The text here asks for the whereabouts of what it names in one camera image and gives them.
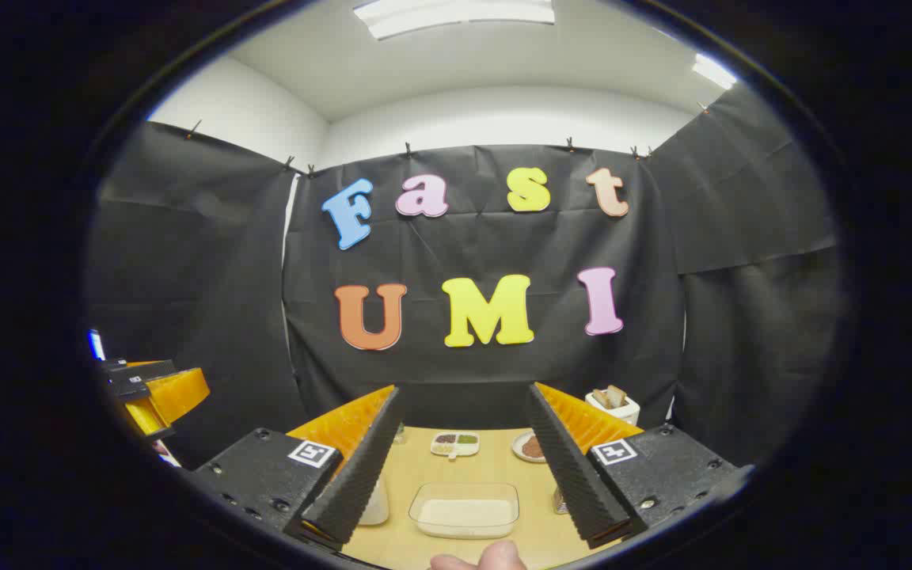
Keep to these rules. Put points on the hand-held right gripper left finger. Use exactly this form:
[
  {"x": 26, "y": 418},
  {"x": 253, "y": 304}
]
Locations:
[{"x": 365, "y": 467}]

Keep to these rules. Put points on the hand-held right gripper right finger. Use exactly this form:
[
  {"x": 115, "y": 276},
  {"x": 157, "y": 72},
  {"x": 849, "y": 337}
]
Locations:
[{"x": 575, "y": 467}]

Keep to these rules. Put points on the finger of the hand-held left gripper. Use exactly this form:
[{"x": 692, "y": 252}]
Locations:
[
  {"x": 143, "y": 416},
  {"x": 179, "y": 392}
]

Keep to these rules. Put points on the white rice cooker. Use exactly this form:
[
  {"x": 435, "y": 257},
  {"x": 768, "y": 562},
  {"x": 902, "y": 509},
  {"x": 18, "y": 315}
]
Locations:
[{"x": 377, "y": 503}]

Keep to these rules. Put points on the clear plastic rice container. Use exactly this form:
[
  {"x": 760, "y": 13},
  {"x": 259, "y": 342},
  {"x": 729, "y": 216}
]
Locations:
[{"x": 464, "y": 491}]

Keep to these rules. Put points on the brown meat piece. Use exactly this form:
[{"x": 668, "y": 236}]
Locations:
[{"x": 533, "y": 447}]

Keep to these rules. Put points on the white round plate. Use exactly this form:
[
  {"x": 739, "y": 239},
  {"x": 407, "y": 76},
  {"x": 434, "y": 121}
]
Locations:
[{"x": 517, "y": 447}]

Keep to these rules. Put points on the white toaster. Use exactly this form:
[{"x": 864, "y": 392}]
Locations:
[{"x": 622, "y": 413}]

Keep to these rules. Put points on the toasted bread slice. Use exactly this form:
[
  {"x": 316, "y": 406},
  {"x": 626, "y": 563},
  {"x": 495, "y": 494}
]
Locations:
[
  {"x": 600, "y": 398},
  {"x": 617, "y": 395}
]

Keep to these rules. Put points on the lit computer screen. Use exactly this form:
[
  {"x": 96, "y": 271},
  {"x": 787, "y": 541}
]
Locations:
[{"x": 96, "y": 344}]

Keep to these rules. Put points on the white divided grain dish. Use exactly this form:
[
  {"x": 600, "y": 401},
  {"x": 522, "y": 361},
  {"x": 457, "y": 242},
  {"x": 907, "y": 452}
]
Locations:
[{"x": 454, "y": 445}]

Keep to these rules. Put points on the long ceiling light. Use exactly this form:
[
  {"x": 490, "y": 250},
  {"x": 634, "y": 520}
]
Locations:
[
  {"x": 456, "y": 14},
  {"x": 713, "y": 71}
]

